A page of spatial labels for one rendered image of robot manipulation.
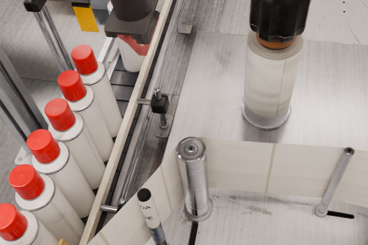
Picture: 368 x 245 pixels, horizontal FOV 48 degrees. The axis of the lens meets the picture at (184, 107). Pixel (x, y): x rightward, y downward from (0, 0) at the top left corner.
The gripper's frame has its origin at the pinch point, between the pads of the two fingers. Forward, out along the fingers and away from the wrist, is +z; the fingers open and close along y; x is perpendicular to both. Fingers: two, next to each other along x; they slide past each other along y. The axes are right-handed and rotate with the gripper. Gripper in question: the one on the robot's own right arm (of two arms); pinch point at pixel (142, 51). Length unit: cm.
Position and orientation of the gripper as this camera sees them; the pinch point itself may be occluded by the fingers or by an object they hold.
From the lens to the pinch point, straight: 71.3
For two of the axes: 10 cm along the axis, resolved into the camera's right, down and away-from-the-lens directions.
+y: 1.9, -8.0, 5.7
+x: -9.8, -1.1, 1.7
